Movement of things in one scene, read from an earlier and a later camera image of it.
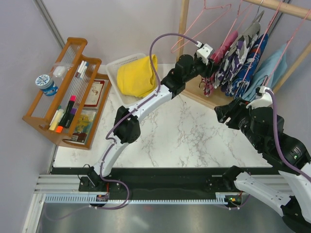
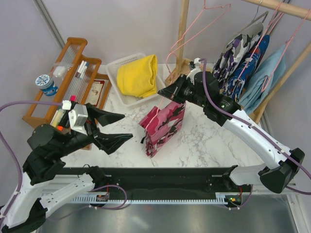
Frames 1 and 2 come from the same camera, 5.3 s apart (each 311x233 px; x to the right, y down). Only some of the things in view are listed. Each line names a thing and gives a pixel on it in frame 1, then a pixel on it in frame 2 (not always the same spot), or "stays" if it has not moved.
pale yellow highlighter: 55,119 stays
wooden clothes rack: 194,86 stays
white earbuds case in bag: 59,71 stays
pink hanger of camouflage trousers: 237,27 → 162,98
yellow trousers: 137,77 stays
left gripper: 207,73 → 111,141
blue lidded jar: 45,83 stays
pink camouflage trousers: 208,82 → 161,126
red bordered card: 95,93 stays
